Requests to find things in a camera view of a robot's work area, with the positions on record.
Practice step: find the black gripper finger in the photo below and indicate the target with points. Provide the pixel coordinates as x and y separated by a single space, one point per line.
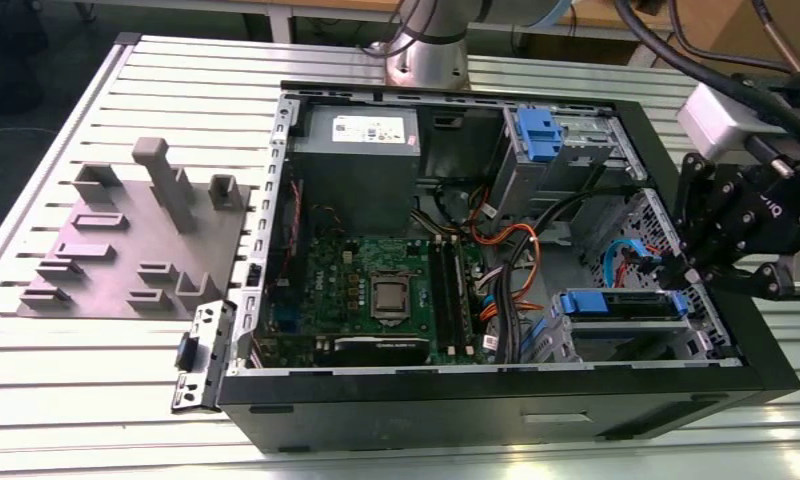
747 280
694 200

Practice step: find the hard disk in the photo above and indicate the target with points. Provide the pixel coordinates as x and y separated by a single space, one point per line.
583 303

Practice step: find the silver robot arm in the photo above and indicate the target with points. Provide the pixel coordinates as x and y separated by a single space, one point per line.
427 60

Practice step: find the grey metal disk bay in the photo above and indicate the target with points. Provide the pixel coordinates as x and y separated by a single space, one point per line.
627 326

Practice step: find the grey metal drive cage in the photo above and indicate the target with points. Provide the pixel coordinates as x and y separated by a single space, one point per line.
527 180

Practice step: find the blue drive latch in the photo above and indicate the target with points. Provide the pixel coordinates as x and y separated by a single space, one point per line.
539 135

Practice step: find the black RAM slot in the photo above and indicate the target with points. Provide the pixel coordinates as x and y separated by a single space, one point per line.
446 295
463 295

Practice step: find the green motherboard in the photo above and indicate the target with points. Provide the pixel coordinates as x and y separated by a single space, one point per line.
407 255

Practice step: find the silver CPU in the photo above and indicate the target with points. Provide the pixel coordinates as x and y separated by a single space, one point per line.
391 296

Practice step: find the CPU socket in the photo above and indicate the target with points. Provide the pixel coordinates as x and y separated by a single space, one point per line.
392 318

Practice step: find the grey power supply unit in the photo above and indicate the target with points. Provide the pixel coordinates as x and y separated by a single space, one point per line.
354 190

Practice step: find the black PC case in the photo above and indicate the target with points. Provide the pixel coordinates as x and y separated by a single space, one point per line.
441 415

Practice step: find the black graphics card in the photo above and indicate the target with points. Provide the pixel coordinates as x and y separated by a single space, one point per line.
374 350

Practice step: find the grey parts rack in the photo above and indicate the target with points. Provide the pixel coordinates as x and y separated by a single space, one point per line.
140 240

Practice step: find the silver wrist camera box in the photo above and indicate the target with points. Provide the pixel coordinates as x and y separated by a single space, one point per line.
727 120

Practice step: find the wooden desk white frame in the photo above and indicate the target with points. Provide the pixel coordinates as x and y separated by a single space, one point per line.
659 12

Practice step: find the grey slot retainer bracket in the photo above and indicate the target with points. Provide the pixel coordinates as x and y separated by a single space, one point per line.
207 350

